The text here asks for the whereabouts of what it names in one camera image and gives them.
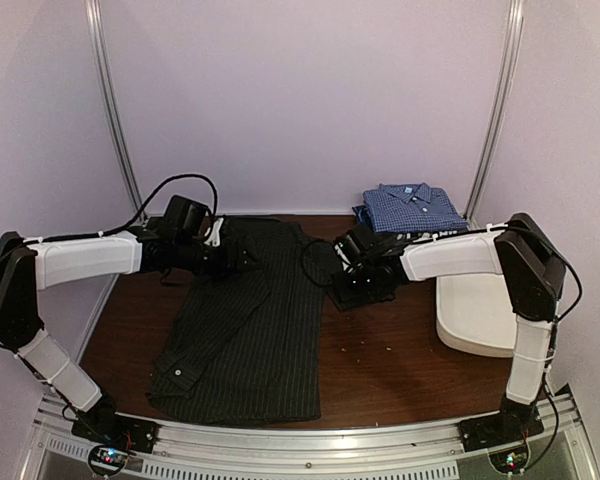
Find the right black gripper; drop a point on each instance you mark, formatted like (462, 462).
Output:
(344, 292)

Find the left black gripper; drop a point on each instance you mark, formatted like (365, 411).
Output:
(236, 265)

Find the dark striped long sleeve shirt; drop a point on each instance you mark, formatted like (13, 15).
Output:
(244, 349)

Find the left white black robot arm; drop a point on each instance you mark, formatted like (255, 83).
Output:
(48, 286)

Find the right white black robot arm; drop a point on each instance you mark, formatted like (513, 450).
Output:
(517, 250)

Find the dark blue printed folded shirt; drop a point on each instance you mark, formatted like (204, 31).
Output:
(363, 217)

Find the blue checked folded shirt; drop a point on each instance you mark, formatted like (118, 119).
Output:
(411, 208)

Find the white plastic bin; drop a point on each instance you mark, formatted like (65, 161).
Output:
(474, 315)

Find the right circuit board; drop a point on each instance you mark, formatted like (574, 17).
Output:
(510, 461)

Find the circuit board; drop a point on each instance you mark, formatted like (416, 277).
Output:
(510, 461)
(103, 459)

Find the left circuit board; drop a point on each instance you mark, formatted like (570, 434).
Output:
(103, 459)

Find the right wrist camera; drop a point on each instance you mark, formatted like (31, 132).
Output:
(339, 250)

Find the front aluminium rail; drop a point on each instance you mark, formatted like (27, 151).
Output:
(429, 450)

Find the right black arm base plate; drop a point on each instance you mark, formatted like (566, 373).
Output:
(495, 430)

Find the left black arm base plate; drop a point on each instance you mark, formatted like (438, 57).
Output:
(127, 434)

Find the right aluminium frame post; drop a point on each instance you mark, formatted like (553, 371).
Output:
(509, 59)

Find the aluminium frame post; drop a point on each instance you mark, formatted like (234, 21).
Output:
(509, 59)
(103, 70)

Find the left aluminium frame post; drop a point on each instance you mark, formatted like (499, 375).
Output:
(103, 70)

